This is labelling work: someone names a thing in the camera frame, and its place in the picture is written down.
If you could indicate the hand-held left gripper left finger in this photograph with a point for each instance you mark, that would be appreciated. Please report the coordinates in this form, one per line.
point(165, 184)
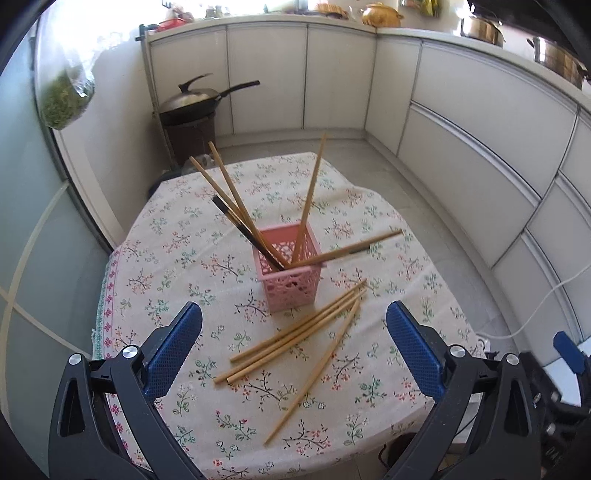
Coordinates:
point(173, 355)

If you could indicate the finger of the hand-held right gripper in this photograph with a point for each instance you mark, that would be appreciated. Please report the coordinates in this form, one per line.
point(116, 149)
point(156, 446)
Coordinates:
point(572, 351)

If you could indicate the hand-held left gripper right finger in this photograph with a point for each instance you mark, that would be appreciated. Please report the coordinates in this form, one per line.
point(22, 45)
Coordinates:
point(415, 353)

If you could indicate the wooden chopstick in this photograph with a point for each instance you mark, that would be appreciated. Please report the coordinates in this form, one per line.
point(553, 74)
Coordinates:
point(233, 184)
point(277, 344)
point(217, 191)
point(309, 378)
point(309, 198)
point(369, 241)
point(300, 319)
point(258, 362)

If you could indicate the pink plastic basket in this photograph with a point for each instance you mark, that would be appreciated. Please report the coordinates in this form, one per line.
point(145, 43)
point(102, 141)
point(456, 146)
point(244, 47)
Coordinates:
point(291, 290)

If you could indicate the floral tablecloth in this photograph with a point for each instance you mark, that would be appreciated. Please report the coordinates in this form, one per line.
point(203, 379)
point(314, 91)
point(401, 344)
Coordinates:
point(184, 258)

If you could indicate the sliding glass door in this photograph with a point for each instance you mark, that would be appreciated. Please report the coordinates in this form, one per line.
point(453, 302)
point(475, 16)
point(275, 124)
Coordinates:
point(37, 230)

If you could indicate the crumpled plastic bags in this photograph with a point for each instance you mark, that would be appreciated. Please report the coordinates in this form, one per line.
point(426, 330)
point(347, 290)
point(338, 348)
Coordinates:
point(198, 161)

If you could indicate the black wok with lid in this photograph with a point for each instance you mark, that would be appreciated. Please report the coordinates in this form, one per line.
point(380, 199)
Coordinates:
point(189, 104)

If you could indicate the plastic bag of greens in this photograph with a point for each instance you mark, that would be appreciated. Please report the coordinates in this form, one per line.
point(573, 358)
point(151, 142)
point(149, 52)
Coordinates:
point(60, 101)

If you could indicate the steel steamer pot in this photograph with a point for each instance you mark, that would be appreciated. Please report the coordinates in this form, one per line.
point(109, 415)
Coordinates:
point(558, 62)

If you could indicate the red basket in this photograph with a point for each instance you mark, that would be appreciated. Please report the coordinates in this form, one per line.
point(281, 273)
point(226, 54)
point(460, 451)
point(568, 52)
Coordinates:
point(173, 23)

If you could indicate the yellow clay pot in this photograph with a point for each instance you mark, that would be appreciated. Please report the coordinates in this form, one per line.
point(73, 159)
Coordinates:
point(381, 16)

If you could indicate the brown woven basket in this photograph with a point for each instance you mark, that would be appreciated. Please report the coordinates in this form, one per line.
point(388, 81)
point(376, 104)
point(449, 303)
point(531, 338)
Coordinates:
point(332, 8)

